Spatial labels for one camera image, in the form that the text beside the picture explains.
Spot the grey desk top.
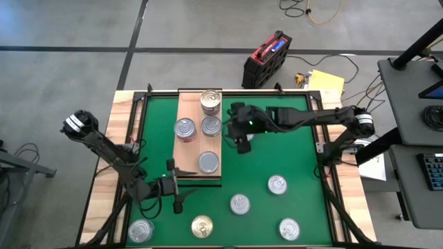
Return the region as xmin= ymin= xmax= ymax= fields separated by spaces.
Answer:
xmin=388 ymin=143 xmax=443 ymax=231
xmin=376 ymin=57 xmax=443 ymax=147

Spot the tablet screen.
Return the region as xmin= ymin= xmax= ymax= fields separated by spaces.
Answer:
xmin=417 ymin=60 xmax=443 ymax=101

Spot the thin black cable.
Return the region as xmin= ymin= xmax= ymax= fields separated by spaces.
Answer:
xmin=12 ymin=142 xmax=42 ymax=167

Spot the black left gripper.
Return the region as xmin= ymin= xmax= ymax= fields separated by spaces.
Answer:
xmin=158 ymin=158 xmax=199 ymax=214

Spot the black keyboard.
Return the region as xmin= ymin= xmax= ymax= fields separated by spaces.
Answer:
xmin=417 ymin=151 xmax=443 ymax=192

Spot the white paper sheet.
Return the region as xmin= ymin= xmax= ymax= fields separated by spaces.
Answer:
xmin=358 ymin=151 xmax=388 ymax=183

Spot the yellow plug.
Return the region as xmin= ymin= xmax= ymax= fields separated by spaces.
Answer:
xmin=293 ymin=71 xmax=306 ymax=89

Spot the black pole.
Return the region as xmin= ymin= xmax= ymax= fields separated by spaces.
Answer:
xmin=390 ymin=17 xmax=443 ymax=71

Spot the blue white label can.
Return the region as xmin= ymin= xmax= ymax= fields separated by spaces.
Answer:
xmin=127 ymin=219 xmax=156 ymax=244

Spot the black power cable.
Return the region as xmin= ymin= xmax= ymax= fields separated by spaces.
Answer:
xmin=287 ymin=53 xmax=361 ymax=86

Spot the black floor cable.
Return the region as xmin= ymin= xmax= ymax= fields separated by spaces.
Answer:
xmin=278 ymin=0 xmax=307 ymax=18

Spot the yellow cable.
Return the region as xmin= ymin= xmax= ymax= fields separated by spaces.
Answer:
xmin=306 ymin=0 xmax=343 ymax=26

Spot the coiled black cable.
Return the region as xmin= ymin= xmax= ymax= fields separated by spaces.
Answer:
xmin=420 ymin=104 xmax=443 ymax=132

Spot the green label can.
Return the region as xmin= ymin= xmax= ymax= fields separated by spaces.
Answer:
xmin=201 ymin=116 xmax=223 ymax=138

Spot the red black tool case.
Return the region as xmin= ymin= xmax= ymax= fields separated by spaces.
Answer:
xmin=241 ymin=30 xmax=293 ymax=90

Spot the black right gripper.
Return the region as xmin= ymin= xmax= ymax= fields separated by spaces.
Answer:
xmin=227 ymin=102 xmax=274 ymax=155

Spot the green table mat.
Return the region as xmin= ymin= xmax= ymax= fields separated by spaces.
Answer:
xmin=126 ymin=95 xmax=333 ymax=247

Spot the wooden board tray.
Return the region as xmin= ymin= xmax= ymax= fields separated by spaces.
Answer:
xmin=169 ymin=88 xmax=223 ymax=187

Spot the teal label tuna can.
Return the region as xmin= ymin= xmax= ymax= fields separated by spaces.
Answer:
xmin=266 ymin=174 xmax=289 ymax=196
xmin=229 ymin=192 xmax=251 ymax=216

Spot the black aluminium table frame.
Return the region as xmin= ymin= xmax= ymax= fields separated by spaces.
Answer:
xmin=74 ymin=82 xmax=380 ymax=249

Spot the yellow paper pad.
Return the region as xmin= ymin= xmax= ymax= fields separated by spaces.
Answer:
xmin=307 ymin=68 xmax=346 ymax=100

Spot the grey metal stand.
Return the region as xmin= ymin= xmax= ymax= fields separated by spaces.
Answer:
xmin=0 ymin=140 xmax=58 ymax=249

